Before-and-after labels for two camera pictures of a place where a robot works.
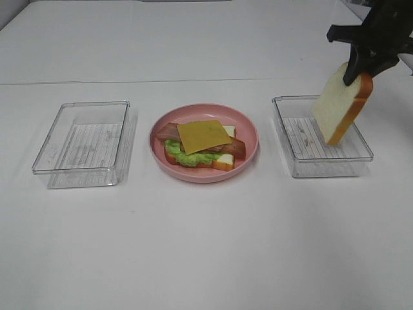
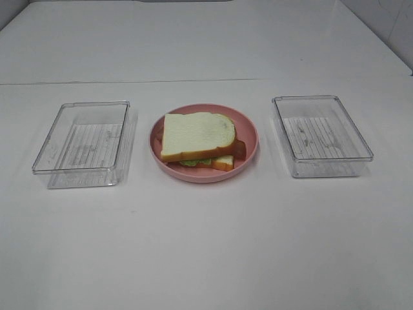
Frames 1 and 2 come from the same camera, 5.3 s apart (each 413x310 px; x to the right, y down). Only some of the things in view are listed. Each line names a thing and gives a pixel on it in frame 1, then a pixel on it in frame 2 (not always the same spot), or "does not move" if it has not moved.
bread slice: [339, 105] to [188, 135]
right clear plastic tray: [308, 154] does not move
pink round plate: [245, 130] does not move
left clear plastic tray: [90, 144] does not move
